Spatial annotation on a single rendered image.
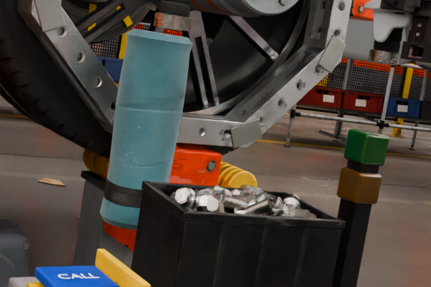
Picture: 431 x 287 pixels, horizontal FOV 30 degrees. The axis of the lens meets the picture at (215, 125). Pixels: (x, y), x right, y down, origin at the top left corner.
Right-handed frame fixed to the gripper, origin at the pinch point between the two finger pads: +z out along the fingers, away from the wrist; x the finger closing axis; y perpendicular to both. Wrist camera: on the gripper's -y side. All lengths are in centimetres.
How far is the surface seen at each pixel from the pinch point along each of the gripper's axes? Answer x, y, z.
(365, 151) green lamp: -10.0, 19.2, -12.2
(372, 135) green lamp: -9.2, 17.1, -12.2
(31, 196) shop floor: 32, 83, 212
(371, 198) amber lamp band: -7.7, 25.1, -12.4
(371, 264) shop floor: 132, 83, 124
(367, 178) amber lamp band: -8.8, 22.5, -12.4
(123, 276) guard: -40, 35, -12
